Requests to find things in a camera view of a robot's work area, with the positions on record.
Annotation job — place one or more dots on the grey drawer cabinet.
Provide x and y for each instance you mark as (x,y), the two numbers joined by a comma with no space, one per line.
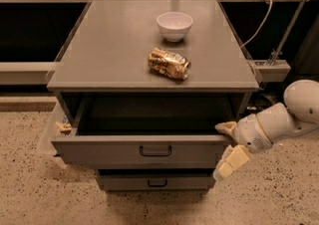
(109,56)

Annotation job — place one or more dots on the crushed gold soda can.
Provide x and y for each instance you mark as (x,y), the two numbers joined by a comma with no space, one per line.
(169,64)

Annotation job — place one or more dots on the clear plastic storage bin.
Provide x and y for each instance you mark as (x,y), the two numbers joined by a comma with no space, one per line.
(57,125)

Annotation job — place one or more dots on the grey bottom drawer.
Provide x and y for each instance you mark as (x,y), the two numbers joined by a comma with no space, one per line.
(155,179)

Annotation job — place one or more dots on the grey top drawer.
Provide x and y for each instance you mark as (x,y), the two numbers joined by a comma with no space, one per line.
(145,132)

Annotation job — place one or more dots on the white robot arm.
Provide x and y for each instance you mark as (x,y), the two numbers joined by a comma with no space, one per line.
(298,115)

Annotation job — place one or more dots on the white bowl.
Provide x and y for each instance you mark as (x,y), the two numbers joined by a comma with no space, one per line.
(174,26)

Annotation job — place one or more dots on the metal diagonal rod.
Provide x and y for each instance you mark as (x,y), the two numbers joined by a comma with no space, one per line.
(292,20)

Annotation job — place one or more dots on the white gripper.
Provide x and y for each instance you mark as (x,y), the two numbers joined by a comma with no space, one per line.
(249,132)

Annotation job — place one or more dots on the grey drawer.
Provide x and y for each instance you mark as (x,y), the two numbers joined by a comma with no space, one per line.
(155,179)
(145,132)

